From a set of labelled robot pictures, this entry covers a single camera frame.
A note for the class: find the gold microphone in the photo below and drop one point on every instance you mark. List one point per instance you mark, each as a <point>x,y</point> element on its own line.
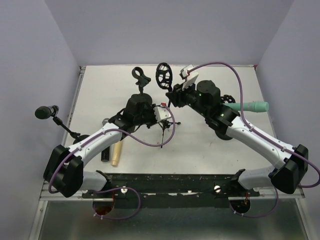
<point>116,153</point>

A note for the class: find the black mounting rail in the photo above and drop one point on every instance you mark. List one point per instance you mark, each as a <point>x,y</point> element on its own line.
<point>162,191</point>

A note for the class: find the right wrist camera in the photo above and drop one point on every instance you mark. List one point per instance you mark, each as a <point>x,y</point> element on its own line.
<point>188,76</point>

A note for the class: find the black glitter microphone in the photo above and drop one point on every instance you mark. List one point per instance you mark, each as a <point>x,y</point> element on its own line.
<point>105,154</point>

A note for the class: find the small black microphone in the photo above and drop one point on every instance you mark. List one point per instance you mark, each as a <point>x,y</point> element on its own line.
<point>45,112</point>

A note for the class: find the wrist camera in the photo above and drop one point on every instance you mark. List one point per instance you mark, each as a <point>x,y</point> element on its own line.
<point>161,113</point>
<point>188,76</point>

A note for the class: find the right round base stand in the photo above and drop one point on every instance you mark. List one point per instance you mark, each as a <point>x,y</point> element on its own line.
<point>225,99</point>

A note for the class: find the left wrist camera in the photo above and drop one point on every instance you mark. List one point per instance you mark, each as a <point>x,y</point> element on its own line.
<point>161,113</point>

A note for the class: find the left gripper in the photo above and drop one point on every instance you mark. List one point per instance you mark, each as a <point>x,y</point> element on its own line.
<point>154,121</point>

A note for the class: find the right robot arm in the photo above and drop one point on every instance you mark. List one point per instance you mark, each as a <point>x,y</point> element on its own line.
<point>287,168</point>

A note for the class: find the black tripod microphone stand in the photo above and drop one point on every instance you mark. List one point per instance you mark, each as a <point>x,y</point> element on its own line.
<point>164,79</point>

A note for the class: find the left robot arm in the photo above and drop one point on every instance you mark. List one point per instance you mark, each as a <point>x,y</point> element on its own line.
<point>65,172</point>

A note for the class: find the edge microphone stand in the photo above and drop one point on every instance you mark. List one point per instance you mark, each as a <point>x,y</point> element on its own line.
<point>75,135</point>

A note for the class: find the teal microphone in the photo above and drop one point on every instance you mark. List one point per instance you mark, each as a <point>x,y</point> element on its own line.
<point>255,106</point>

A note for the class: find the round base microphone stand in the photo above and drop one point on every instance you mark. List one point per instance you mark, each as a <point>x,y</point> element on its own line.
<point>142,79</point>

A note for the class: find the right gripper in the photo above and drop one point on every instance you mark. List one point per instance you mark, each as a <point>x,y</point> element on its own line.
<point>175,96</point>

